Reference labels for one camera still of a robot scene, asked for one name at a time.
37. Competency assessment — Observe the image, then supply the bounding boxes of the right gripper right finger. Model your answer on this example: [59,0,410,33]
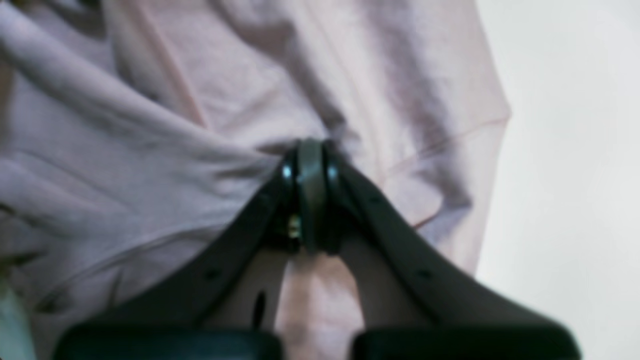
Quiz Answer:
[311,140,581,360]

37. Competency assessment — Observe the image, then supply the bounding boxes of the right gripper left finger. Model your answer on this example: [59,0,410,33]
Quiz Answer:
[54,139,313,360]

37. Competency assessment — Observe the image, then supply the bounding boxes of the mauve t-shirt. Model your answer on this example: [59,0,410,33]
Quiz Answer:
[0,0,510,360]

